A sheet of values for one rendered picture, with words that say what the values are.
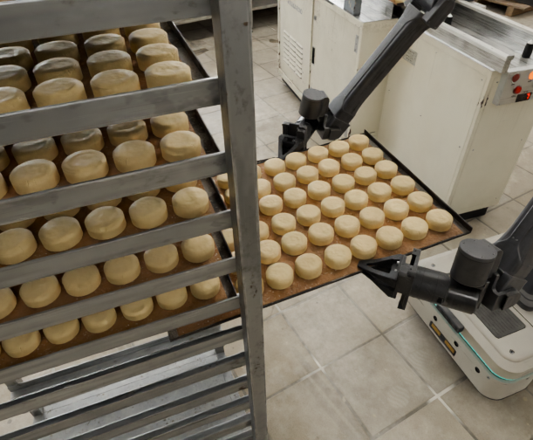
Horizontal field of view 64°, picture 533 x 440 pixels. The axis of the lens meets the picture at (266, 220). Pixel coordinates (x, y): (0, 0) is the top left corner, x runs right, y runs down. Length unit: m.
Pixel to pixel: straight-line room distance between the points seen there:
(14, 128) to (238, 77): 0.22
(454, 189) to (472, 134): 0.30
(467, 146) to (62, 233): 1.77
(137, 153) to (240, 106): 0.15
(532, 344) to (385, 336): 0.52
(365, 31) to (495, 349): 1.55
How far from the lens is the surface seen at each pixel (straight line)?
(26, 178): 0.55
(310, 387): 1.71
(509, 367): 1.64
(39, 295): 0.67
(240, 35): 0.43
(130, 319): 0.72
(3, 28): 0.44
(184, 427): 1.00
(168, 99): 0.46
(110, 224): 0.59
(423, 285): 0.79
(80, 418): 0.87
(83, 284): 0.65
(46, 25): 0.43
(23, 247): 0.61
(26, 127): 0.47
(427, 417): 1.74
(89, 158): 0.55
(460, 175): 2.17
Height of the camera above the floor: 1.52
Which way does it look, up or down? 42 degrees down
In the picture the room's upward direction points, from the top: 1 degrees counter-clockwise
